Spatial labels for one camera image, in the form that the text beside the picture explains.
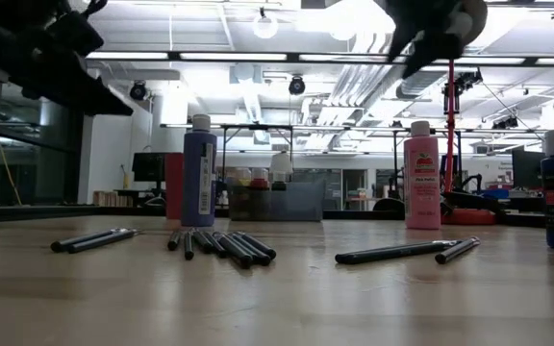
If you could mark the black round ceiling fixture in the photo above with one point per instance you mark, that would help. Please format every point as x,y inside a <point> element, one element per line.
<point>137,90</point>
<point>296,85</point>

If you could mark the black metal table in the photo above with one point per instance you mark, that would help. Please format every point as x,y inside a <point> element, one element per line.
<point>395,158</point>
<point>258,127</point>

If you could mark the round white ceiling lamp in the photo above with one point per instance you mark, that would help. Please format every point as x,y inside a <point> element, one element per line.
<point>265,26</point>

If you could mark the large pink paint bottle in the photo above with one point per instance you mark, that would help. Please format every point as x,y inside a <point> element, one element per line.
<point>421,202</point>

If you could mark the black office chair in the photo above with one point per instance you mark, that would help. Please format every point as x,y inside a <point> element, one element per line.
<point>387,205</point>

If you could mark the wooden slat stack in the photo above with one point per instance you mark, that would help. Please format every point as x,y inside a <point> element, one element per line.
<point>108,199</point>

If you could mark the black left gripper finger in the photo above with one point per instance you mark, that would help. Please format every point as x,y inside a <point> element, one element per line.
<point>84,96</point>

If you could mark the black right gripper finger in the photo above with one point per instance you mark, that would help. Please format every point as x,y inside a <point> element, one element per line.
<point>402,41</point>
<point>431,45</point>

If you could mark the black ceiling light rail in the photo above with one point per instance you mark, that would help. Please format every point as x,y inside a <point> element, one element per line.
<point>292,57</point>

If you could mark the large blue paint bottle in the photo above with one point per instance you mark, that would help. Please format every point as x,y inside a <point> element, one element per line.
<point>191,182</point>

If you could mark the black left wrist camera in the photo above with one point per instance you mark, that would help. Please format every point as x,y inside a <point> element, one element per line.
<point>77,31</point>

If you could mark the red plastic cup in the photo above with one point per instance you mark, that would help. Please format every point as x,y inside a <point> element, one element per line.
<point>173,187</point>

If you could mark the black computer monitor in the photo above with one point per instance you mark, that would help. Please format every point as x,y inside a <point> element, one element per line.
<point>527,168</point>
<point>148,167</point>

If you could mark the red desk lamp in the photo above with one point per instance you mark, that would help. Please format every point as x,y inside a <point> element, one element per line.
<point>450,144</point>

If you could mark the white bell-shaped fixture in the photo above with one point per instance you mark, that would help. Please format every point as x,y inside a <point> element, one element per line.
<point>281,164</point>

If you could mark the grey plastic caddy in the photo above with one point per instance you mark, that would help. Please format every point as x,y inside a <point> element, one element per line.
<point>306,204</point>

